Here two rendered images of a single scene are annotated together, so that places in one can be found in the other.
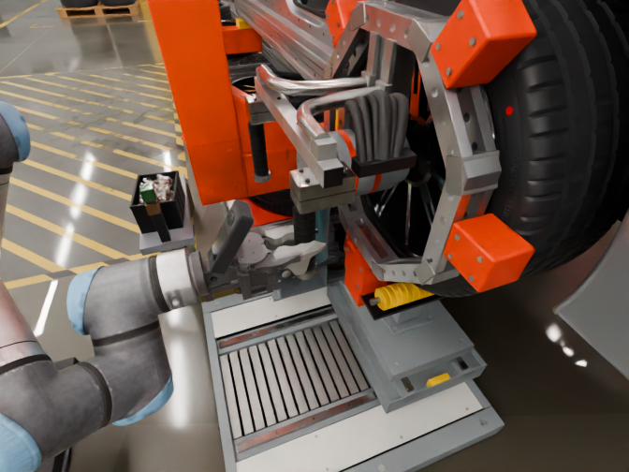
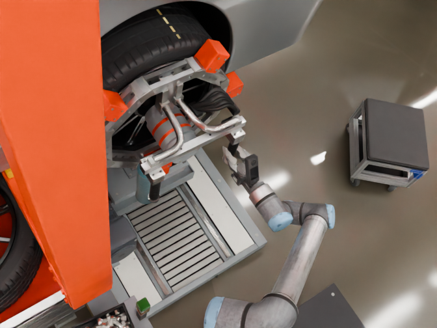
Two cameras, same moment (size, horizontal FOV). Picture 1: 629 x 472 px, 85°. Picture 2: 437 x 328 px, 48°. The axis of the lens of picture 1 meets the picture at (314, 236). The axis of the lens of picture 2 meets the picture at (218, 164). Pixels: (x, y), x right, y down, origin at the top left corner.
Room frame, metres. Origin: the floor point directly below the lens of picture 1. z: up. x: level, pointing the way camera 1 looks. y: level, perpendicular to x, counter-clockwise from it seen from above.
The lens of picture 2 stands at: (0.98, 0.85, 2.46)
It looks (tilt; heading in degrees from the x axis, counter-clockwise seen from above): 60 degrees down; 238
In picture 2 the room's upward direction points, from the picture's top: 21 degrees clockwise
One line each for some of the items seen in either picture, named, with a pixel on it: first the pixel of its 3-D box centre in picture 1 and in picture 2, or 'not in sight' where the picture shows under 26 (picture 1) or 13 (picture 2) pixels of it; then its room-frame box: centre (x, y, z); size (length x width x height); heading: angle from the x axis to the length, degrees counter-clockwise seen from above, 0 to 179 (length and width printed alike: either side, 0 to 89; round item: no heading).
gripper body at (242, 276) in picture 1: (234, 268); (248, 177); (0.39, 0.13, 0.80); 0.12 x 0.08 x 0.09; 110
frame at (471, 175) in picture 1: (381, 157); (162, 118); (0.67, -0.15, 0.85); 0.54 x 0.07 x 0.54; 20
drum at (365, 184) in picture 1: (351, 163); (172, 131); (0.65, -0.08, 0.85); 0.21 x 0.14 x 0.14; 110
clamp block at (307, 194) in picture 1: (322, 185); (232, 130); (0.44, -0.01, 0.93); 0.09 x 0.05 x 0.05; 110
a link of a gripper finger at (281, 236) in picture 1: (291, 242); (227, 158); (0.45, 0.04, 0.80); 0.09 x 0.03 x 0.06; 118
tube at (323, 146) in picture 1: (357, 94); (209, 105); (0.53, -0.07, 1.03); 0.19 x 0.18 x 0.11; 110
